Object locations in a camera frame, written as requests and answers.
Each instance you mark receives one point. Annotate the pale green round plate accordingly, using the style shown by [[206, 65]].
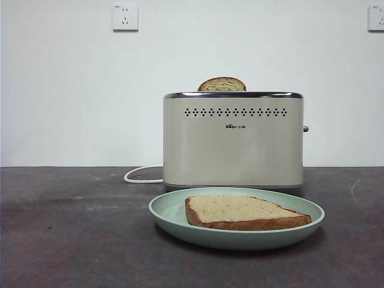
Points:
[[168, 210]]

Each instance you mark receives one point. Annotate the small brown bread slice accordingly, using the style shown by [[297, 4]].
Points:
[[222, 85]]

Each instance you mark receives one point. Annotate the cream two-slot toaster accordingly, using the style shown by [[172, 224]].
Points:
[[234, 150]]

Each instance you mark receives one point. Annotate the large brown bread slice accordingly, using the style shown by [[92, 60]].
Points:
[[240, 211]]

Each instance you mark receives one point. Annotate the white wall socket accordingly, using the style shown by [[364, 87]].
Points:
[[376, 18], [125, 17]]

